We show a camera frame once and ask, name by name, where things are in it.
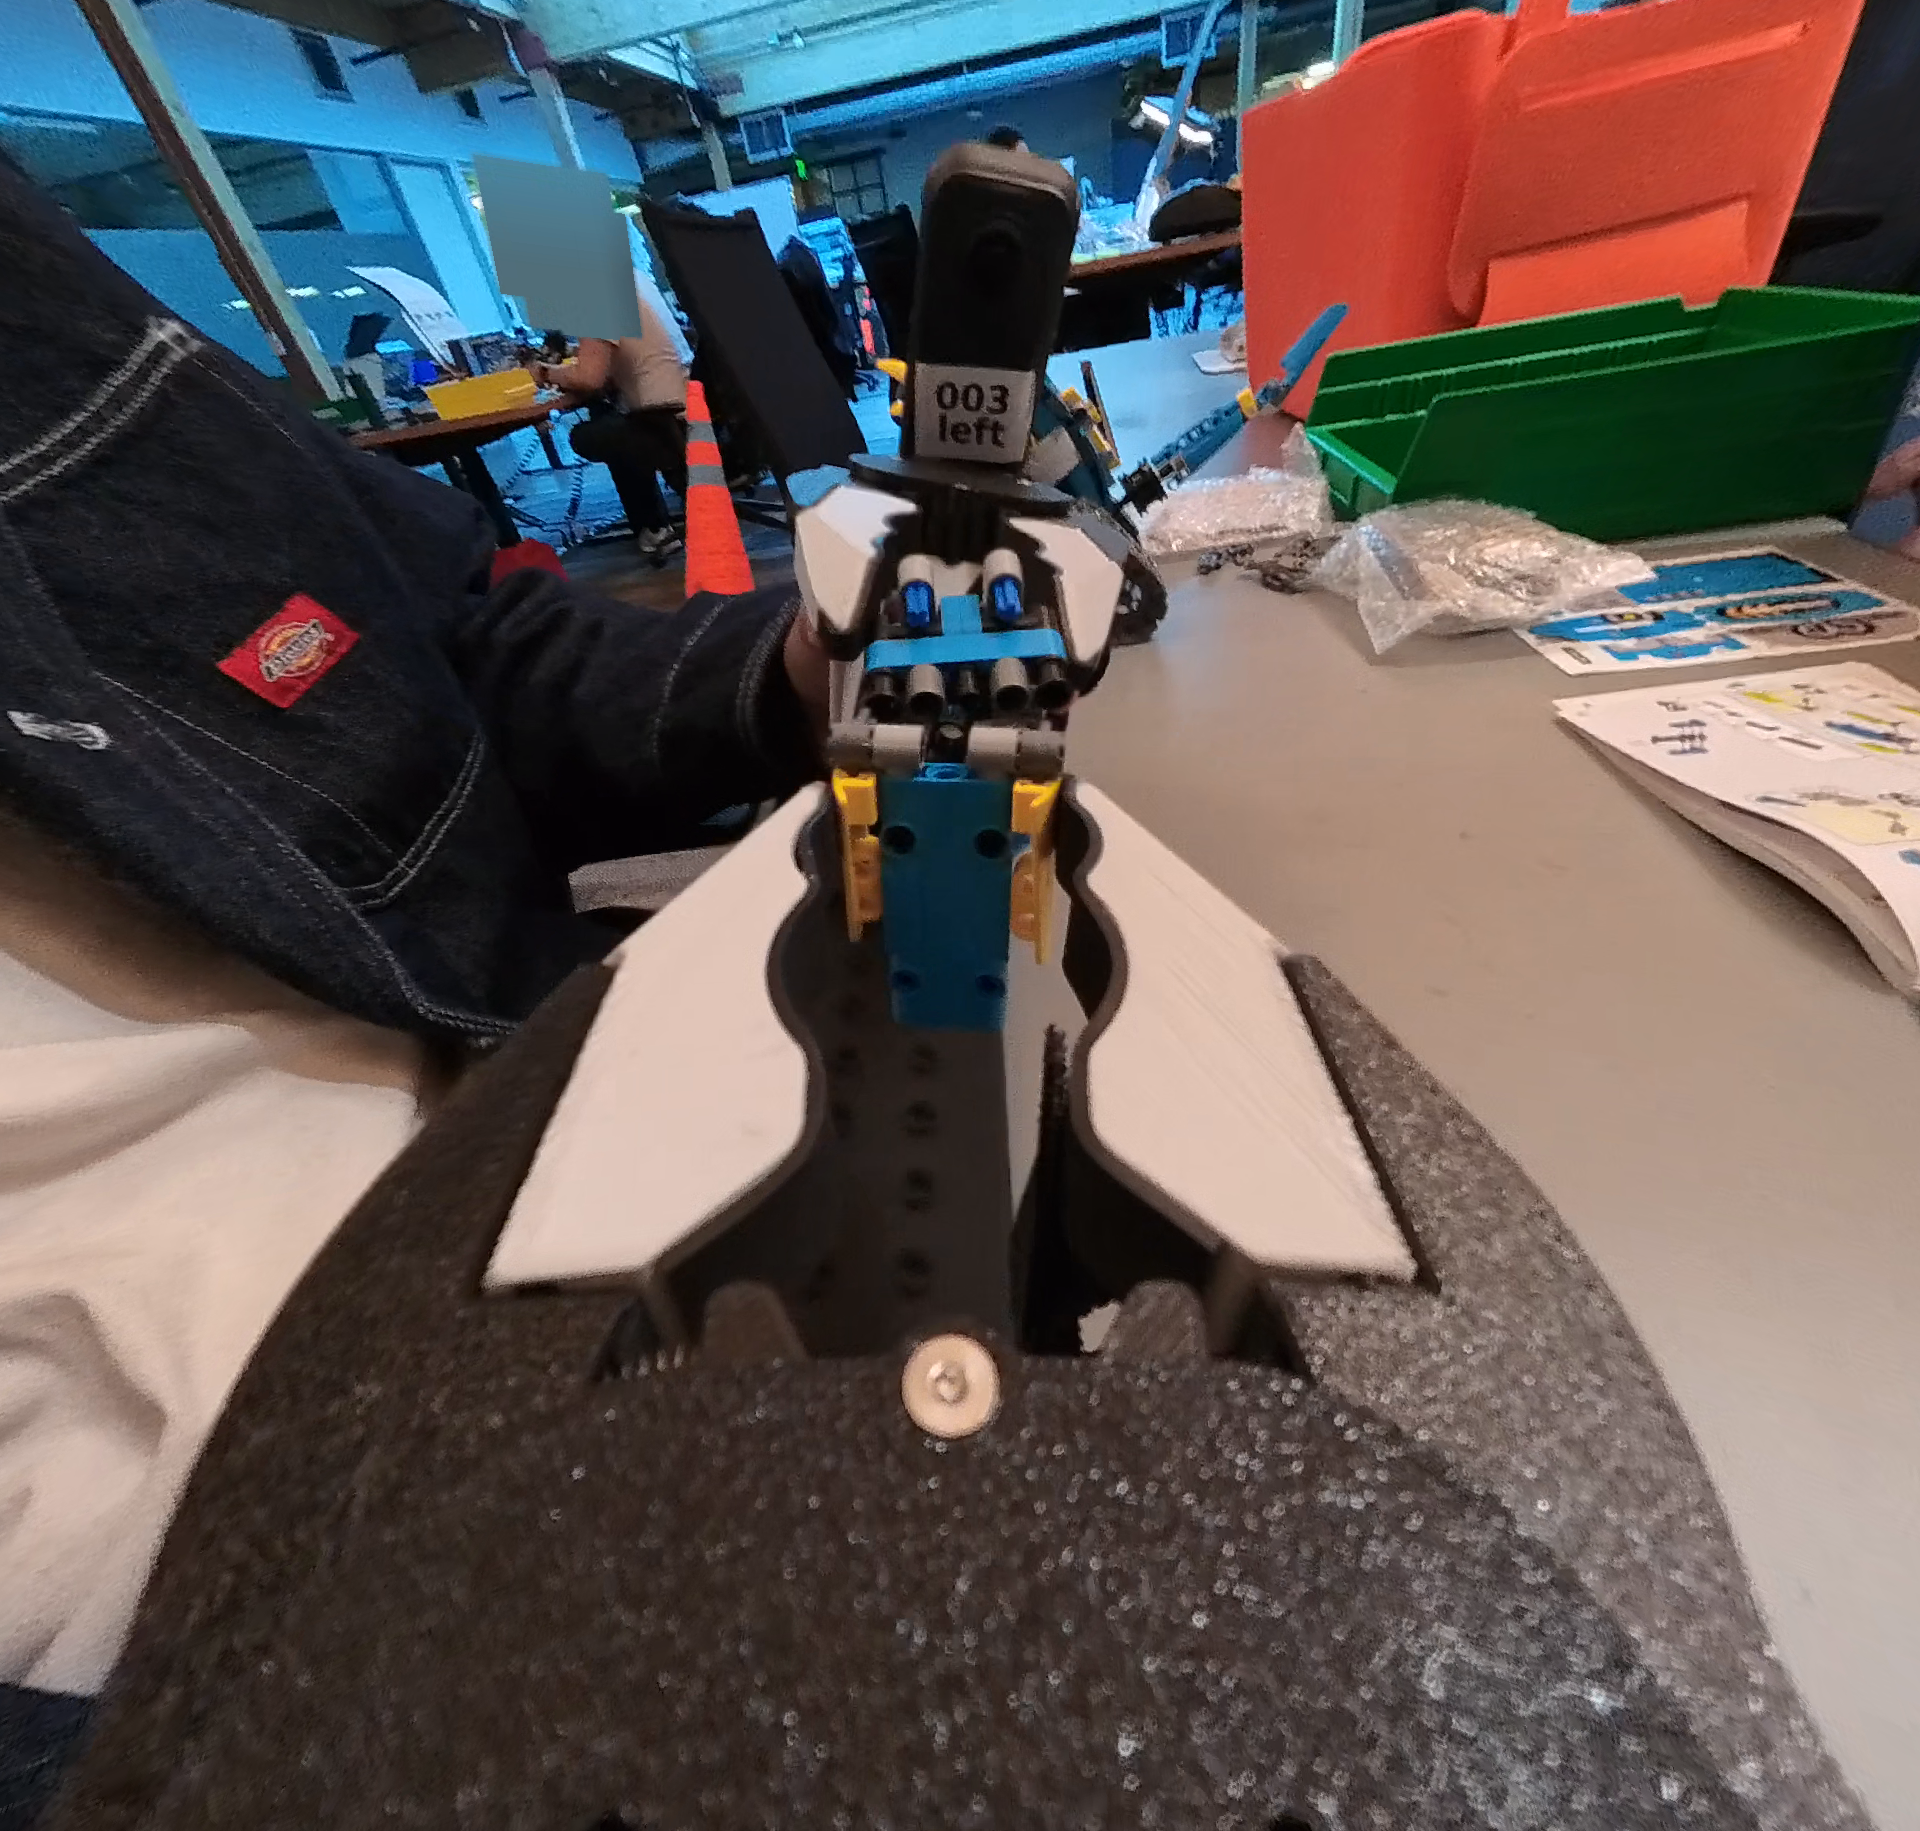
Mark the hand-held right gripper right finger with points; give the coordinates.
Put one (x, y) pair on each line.
(1230, 1110)

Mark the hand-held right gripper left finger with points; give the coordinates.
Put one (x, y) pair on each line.
(661, 1110)

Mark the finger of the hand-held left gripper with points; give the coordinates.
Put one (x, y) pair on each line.
(1087, 586)
(847, 556)

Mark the blue black toy brick assembly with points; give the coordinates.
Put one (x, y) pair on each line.
(960, 661)

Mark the blue yellow toy brick body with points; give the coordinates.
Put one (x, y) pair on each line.
(945, 886)

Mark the person's left forearm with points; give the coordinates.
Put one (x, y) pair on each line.
(646, 690)

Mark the grey desk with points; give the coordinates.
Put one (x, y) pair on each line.
(1426, 1035)

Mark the person's left hand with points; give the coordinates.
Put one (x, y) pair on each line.
(810, 661)

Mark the tracked toy brick vehicle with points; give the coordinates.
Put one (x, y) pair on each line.
(1117, 556)

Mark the orange traffic cone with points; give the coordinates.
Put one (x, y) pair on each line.
(717, 496)

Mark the clear bag with black links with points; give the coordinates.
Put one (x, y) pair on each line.
(1236, 504)

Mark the tilted black board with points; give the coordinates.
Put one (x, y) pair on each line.
(751, 330)

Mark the large clear plastic bag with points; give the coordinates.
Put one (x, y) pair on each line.
(1470, 563)

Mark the yellow plastic bin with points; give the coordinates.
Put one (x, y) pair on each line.
(480, 394)

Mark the wooden table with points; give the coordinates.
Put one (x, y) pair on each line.
(450, 436)

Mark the orange felt bag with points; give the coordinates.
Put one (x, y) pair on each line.
(1501, 180)

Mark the person's white shirt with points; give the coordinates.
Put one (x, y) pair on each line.
(151, 1261)

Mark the green plastic bin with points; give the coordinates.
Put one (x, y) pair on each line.
(1621, 420)

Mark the blue sticker sheet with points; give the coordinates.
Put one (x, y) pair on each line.
(1711, 616)

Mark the open instruction booklet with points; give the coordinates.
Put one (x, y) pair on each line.
(1771, 780)

